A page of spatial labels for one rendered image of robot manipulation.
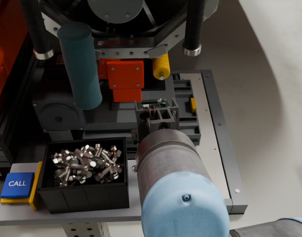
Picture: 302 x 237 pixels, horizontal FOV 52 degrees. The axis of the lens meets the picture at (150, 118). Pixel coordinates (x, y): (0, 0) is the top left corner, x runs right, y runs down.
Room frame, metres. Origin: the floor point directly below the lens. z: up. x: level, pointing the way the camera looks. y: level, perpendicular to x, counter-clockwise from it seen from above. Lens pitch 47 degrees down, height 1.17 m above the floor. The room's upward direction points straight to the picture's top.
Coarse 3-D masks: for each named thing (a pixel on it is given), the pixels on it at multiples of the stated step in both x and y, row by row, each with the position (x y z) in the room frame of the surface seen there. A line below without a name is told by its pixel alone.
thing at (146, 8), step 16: (48, 0) 0.88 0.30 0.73; (64, 0) 0.94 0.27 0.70; (80, 0) 0.91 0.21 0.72; (144, 0) 0.91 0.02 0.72; (160, 0) 1.05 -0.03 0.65; (176, 0) 0.97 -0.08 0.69; (80, 16) 0.92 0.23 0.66; (96, 16) 0.97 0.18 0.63; (144, 16) 0.99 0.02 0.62; (160, 16) 0.95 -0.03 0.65; (176, 16) 0.90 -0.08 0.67; (96, 32) 0.89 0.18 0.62; (112, 32) 0.90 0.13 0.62; (128, 32) 0.90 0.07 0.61; (144, 32) 0.89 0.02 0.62
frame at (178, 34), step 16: (208, 0) 0.81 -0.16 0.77; (48, 16) 0.80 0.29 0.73; (64, 16) 0.85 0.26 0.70; (208, 16) 0.81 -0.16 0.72; (160, 32) 0.86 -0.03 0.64; (176, 32) 0.81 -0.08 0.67; (96, 48) 0.80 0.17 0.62; (112, 48) 0.81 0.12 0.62; (128, 48) 0.81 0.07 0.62; (144, 48) 0.81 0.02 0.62; (160, 48) 0.81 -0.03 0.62
